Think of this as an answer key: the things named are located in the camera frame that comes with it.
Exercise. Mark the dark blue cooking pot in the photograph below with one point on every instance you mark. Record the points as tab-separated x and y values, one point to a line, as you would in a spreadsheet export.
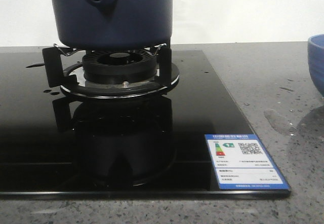
113	24

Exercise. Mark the blue ribbed bowl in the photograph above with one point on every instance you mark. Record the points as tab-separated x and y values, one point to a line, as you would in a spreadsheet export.
315	60

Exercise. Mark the black pot support grate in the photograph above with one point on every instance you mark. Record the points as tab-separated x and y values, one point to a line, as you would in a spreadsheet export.
56	75

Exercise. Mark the black gas burner head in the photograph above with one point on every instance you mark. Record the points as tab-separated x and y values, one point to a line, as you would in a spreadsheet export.
105	67

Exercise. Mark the round chrome burner tray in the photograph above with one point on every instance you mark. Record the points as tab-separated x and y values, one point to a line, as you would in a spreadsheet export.
86	89

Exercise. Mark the blue white energy label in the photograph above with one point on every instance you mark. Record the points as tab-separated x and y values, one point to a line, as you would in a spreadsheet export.
241	162

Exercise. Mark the black glass gas cooktop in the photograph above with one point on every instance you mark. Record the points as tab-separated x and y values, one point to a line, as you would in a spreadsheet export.
56	147

